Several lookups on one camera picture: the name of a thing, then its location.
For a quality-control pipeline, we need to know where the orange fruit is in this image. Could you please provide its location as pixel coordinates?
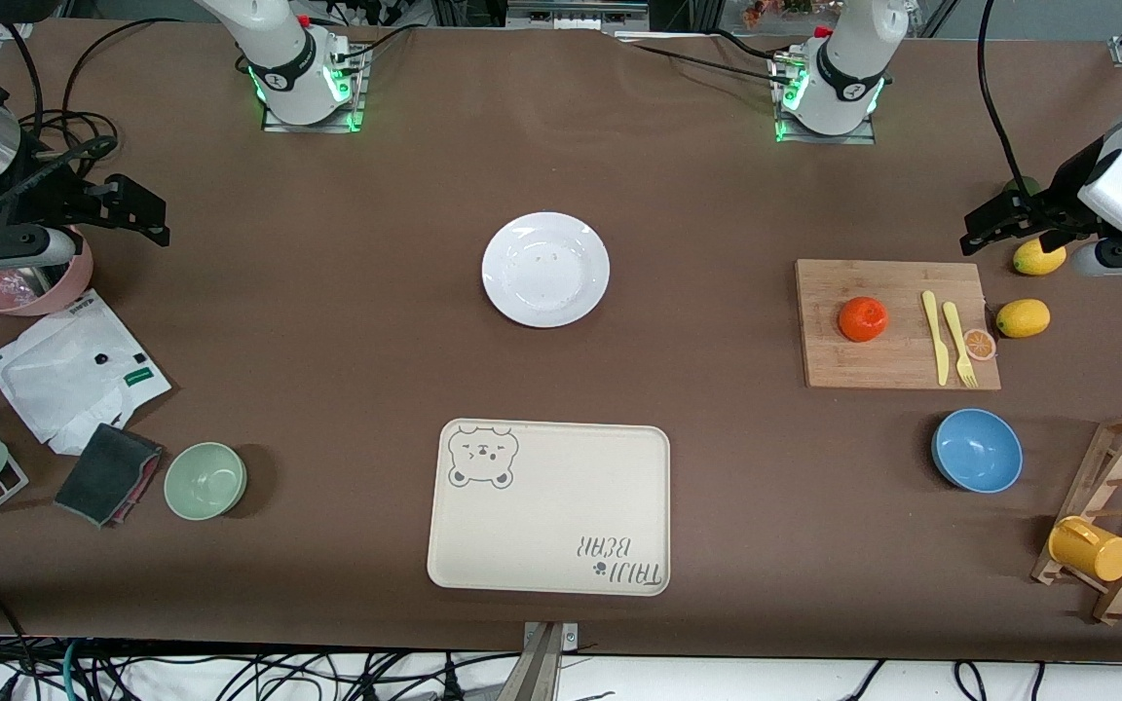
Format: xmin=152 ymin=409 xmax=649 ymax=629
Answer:
xmin=838 ymin=296 xmax=889 ymax=344

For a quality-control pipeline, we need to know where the white round plate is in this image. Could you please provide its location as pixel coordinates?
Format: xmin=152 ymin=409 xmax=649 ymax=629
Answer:
xmin=481 ymin=211 xmax=612 ymax=329

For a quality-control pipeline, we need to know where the yellow lemon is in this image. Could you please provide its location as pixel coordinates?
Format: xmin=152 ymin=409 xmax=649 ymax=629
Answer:
xmin=996 ymin=299 xmax=1051 ymax=339
xmin=1013 ymin=239 xmax=1068 ymax=277

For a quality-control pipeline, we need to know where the pink bowl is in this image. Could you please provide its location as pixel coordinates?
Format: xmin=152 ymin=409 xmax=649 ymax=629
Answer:
xmin=0 ymin=229 xmax=94 ymax=317

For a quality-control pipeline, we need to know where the yellow plastic fork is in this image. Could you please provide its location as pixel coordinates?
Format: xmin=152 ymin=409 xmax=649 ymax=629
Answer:
xmin=942 ymin=301 xmax=980 ymax=389

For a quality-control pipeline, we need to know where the yellow plastic knife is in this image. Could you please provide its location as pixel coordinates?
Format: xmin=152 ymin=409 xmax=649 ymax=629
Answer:
xmin=921 ymin=290 xmax=952 ymax=387

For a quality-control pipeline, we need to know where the white plastic bag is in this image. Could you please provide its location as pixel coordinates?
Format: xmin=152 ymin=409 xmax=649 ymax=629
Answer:
xmin=0 ymin=289 xmax=173 ymax=457

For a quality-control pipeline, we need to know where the wooden cutting board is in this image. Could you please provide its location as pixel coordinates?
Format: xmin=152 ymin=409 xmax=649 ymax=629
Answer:
xmin=795 ymin=259 xmax=1002 ymax=391

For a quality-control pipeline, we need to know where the blue bowl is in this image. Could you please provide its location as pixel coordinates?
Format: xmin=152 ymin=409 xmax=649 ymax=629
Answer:
xmin=931 ymin=408 xmax=1024 ymax=495

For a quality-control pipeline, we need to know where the dark grey folded cloth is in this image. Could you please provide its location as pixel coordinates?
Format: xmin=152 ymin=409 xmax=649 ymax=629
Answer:
xmin=54 ymin=423 xmax=166 ymax=529

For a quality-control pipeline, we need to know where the wooden mug rack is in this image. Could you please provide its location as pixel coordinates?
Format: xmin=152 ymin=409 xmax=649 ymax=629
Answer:
xmin=1030 ymin=411 xmax=1122 ymax=626

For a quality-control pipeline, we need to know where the light green bowl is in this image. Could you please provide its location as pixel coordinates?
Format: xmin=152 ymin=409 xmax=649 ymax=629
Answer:
xmin=164 ymin=442 xmax=248 ymax=522

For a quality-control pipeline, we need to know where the yellow mug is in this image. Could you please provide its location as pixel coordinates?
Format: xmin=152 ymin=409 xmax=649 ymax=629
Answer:
xmin=1048 ymin=516 xmax=1122 ymax=583

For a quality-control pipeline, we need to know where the cream bear print tray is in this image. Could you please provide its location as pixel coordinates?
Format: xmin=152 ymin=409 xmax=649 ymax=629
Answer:
xmin=427 ymin=419 xmax=671 ymax=597

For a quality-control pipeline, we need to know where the coiled black cable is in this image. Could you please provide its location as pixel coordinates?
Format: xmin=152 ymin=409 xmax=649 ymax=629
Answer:
xmin=20 ymin=18 xmax=182 ymax=191

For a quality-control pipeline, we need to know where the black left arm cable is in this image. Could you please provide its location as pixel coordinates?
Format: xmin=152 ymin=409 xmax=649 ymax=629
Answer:
xmin=976 ymin=0 xmax=1059 ymax=230

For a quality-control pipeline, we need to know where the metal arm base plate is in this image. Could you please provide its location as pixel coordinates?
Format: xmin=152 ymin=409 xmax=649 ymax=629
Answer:
xmin=262 ymin=44 xmax=369 ymax=134
xmin=773 ymin=49 xmax=877 ymax=146

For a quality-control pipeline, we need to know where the black base power cable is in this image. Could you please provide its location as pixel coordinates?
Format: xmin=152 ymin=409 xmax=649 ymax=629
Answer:
xmin=332 ymin=21 xmax=418 ymax=77
xmin=619 ymin=29 xmax=788 ymax=87

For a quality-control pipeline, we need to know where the teal floor cable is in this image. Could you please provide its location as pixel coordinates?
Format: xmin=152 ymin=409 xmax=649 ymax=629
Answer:
xmin=60 ymin=639 xmax=87 ymax=701

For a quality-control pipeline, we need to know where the metal table edge bracket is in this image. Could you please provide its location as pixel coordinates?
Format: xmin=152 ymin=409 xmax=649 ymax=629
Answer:
xmin=522 ymin=621 xmax=580 ymax=701

